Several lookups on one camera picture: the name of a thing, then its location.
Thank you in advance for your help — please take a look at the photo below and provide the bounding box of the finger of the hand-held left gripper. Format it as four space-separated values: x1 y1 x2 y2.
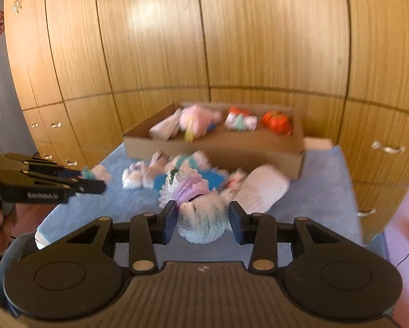
0 170 107 204
4 154 82 179

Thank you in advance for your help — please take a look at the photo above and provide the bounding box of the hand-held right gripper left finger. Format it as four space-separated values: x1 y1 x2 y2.
66 200 178 274

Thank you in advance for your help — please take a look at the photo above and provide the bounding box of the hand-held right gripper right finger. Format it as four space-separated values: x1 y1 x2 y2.
228 201 342 274

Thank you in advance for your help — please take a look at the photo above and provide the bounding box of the white grey sock bundle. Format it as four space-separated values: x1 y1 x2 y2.
177 196 231 244

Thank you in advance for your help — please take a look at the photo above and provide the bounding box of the cardboard box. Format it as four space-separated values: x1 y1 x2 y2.
123 102 305 180

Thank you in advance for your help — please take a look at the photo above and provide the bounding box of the clear plastic white bundle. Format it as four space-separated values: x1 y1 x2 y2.
149 107 183 140

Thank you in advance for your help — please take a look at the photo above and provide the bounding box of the lavender white frilly sock bundle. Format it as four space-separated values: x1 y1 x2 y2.
158 172 219 210

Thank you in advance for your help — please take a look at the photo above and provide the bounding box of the floral sock bundle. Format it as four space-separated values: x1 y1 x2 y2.
221 168 248 201

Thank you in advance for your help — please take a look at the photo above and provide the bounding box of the blue sock bundle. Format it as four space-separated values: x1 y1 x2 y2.
153 169 229 192

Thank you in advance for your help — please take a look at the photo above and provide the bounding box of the pinkish white sock bundle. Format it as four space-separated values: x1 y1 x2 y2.
143 150 171 188

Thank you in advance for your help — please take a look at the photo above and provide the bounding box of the white purple sock bundle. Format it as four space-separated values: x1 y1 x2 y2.
122 160 151 189

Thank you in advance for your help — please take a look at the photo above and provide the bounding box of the white teal frilly sock bundle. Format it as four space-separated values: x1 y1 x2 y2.
169 150 211 172

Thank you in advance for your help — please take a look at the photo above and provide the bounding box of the blue mat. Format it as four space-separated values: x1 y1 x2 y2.
35 140 366 268

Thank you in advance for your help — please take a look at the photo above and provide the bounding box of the person's gray clothing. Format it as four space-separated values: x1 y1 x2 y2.
0 232 38 317

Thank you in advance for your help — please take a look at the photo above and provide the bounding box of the white teal orange sock bundle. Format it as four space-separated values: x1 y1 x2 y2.
224 107 258 131

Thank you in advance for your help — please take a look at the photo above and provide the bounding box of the pink fluffy sock bundle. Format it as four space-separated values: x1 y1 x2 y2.
179 105 223 143

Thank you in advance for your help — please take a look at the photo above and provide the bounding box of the wooden wardrobe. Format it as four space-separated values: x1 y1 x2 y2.
3 0 409 247

